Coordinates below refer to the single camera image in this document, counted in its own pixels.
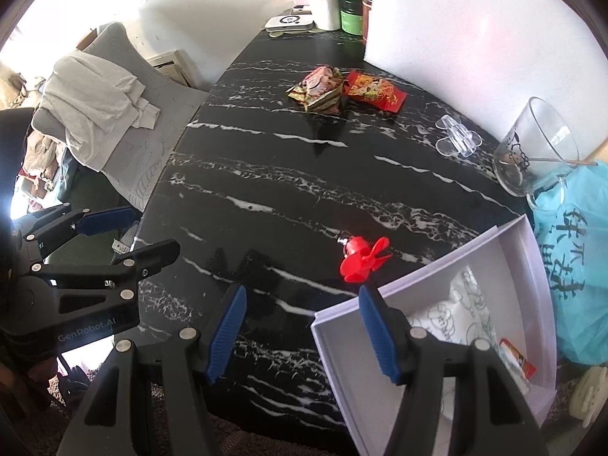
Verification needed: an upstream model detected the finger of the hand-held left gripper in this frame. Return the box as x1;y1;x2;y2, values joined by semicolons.
14;203;137;255
28;240;181;296

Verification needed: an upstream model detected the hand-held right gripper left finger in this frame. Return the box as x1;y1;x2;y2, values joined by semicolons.
56;285;249;456

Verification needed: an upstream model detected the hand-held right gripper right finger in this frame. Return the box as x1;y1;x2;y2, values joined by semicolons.
358;285;547;456

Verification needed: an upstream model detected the white printed bread packet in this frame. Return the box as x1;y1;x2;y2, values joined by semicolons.
409;300;471;419
449;268;507;362

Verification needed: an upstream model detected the red plastic fan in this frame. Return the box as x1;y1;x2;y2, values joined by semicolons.
338;235;391;283

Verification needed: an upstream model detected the red ketchup packet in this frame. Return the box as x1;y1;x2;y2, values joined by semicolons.
499;337;537;381

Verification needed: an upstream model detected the white cardboard box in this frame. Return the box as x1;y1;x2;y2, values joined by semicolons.
311;214;557;456

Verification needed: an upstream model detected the clear plastic clip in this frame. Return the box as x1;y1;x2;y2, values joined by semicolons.
436;114;481;157

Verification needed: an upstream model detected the brown snack packet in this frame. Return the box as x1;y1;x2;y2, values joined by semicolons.
285;66;345;115

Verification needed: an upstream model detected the red orange snack packet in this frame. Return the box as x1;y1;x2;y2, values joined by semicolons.
343;70;408;114

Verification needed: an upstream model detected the grey leaf-patterned chair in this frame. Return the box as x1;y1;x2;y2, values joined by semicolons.
33;23;210;212

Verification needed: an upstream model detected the grey cloth garment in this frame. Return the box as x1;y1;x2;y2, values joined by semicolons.
40;53;160;173

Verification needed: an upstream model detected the light blue plastic bag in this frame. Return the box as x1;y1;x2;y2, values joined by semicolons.
532;160;608;366

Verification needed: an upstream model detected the cream cartoon kettle bottle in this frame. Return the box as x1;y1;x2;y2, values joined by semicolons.
572;366;608;431

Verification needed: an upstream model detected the clear glass cup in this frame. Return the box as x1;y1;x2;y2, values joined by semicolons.
492;97;583;210

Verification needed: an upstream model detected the thin metal stirring stick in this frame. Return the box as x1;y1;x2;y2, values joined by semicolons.
506;154;599;168

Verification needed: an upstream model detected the white round-dial device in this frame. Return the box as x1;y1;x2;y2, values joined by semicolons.
264;14;315;34

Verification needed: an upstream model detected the green lidded jar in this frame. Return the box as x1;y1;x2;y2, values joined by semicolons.
339;0;366;34

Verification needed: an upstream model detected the white foam board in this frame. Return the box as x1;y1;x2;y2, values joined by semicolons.
363;0;594;153

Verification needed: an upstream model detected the red jar with white label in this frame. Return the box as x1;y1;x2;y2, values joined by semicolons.
362;0;377;46

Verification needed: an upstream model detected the wooden frame box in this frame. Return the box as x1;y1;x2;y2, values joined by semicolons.
145;50;203;89

